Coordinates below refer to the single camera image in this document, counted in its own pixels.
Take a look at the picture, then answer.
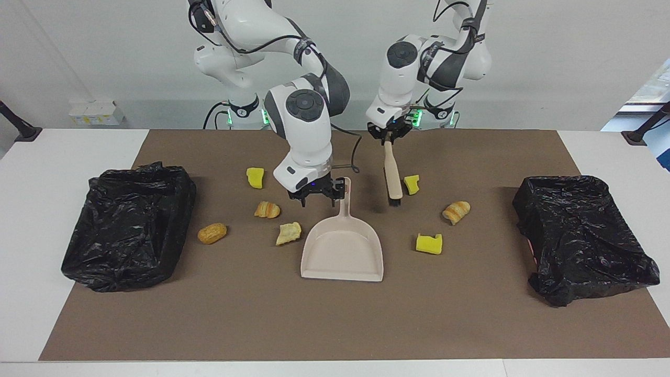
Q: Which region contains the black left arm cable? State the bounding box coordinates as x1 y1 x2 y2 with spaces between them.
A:
416 0 490 129

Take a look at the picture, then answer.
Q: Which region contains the beige plastic dustpan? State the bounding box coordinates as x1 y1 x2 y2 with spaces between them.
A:
300 177 384 283

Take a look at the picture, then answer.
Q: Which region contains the black bag lined bin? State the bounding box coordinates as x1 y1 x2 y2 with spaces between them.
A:
512 175 661 307
61 162 197 293

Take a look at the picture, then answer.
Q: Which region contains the white power socket box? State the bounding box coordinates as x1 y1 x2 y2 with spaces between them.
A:
68 98 126 126

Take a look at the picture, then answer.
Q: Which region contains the brown paper table mat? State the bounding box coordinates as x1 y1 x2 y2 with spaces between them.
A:
39 129 670 362

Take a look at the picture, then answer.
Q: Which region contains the pale torn bread chunk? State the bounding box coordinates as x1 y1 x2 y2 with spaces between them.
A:
275 221 303 246

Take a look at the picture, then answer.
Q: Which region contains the brown bread roll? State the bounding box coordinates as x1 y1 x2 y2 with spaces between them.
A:
197 223 228 245

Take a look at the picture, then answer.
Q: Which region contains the yellow sponge block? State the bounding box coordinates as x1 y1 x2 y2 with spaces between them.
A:
416 233 443 256

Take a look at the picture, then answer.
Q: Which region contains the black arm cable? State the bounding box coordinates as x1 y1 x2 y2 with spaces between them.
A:
416 0 490 129
187 0 363 174

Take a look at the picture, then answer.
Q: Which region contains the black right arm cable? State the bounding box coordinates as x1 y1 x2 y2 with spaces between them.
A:
187 0 363 174

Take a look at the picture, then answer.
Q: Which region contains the beige brush with black bristles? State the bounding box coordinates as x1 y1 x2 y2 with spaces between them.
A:
384 137 404 204

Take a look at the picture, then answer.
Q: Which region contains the black stand pole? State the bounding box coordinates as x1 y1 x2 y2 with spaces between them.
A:
622 102 670 146
0 99 42 143

